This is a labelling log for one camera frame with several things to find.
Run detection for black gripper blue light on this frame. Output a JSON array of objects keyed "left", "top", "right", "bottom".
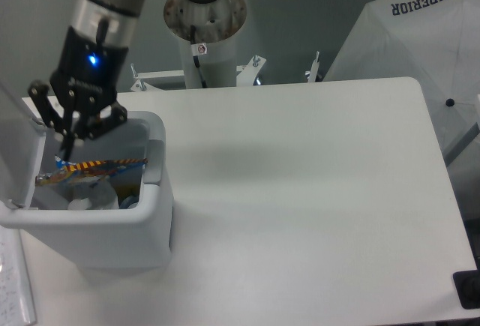
[{"left": 28, "top": 27, "right": 128, "bottom": 161}]

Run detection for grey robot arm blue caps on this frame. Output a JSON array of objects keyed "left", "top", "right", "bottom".
[{"left": 28, "top": 0, "right": 247, "bottom": 159}]

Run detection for white plastic trash can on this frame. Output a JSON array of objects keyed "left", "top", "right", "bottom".
[{"left": 1, "top": 112, "right": 173, "bottom": 268}]

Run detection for white metal base bracket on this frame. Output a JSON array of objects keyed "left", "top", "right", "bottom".
[{"left": 129, "top": 50, "right": 323, "bottom": 93}]

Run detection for paper sheet in sleeve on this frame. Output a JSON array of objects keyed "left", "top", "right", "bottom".
[{"left": 1, "top": 227, "right": 37, "bottom": 325}]

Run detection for white crumpled paper trash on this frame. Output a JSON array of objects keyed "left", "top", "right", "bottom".
[{"left": 67, "top": 181, "right": 119, "bottom": 211}]

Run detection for black cable on pedestal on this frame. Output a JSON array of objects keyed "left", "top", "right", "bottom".
[{"left": 189, "top": 25, "right": 208, "bottom": 89}]

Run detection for white trash can lid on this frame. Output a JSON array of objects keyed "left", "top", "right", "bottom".
[{"left": 1, "top": 81, "right": 47, "bottom": 209}]

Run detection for crushed clear plastic bottle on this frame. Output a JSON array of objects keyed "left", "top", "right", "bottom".
[{"left": 119, "top": 196, "right": 140, "bottom": 210}]

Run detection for black device at table edge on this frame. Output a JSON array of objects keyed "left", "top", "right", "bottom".
[{"left": 453, "top": 270, "right": 479, "bottom": 310}]

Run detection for yellow green trash item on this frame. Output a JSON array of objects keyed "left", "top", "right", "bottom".
[{"left": 113, "top": 184, "right": 140, "bottom": 199}]

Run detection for white umbrella with lettering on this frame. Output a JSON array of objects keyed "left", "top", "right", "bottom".
[{"left": 325, "top": 0, "right": 479, "bottom": 150}]

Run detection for blue snack wrapper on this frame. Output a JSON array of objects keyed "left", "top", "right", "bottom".
[{"left": 34, "top": 155, "right": 149, "bottom": 187}]

